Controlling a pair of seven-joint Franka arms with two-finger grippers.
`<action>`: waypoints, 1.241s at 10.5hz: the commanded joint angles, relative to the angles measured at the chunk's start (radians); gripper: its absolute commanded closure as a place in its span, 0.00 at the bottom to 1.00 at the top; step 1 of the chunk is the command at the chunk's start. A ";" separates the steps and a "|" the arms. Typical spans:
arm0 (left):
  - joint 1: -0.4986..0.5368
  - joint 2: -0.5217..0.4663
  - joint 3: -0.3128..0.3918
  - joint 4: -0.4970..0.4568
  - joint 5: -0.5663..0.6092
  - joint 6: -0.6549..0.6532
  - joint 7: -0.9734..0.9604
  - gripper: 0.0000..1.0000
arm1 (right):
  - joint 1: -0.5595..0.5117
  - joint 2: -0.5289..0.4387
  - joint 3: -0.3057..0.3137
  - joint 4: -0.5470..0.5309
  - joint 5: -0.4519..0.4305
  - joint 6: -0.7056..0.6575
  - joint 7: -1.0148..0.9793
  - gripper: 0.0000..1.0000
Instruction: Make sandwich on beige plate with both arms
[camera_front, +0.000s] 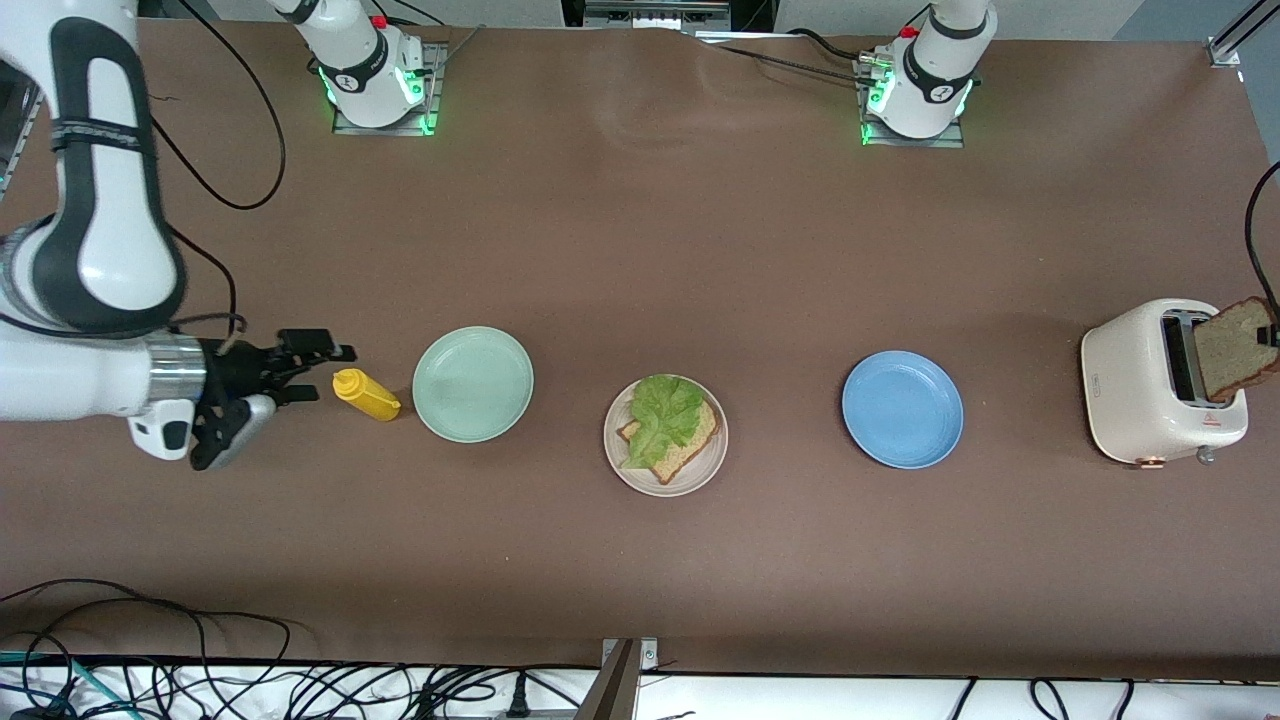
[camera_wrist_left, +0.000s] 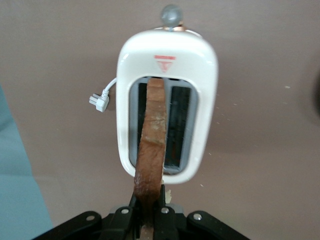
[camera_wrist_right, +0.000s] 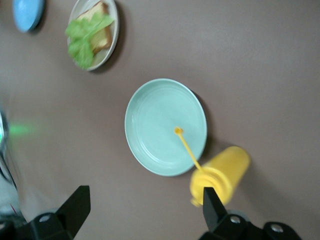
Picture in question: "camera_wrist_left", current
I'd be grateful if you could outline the brown bread slice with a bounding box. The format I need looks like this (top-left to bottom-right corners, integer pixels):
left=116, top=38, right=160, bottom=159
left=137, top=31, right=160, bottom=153
left=133, top=77, right=172, bottom=240

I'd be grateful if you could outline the white toaster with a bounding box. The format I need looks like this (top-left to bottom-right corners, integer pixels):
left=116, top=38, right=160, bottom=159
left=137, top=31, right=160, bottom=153
left=88, top=4, right=220, bottom=186

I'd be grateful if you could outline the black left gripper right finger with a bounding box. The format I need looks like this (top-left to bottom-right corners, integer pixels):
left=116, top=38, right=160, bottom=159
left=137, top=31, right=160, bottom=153
left=152, top=184, right=251, bottom=240

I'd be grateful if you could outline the brown table cover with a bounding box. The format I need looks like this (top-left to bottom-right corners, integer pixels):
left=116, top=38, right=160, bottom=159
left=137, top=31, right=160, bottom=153
left=0, top=0, right=320, bottom=240

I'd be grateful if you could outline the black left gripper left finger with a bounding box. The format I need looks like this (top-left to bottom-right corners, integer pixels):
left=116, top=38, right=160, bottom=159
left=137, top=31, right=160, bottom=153
left=32, top=191, right=141, bottom=240

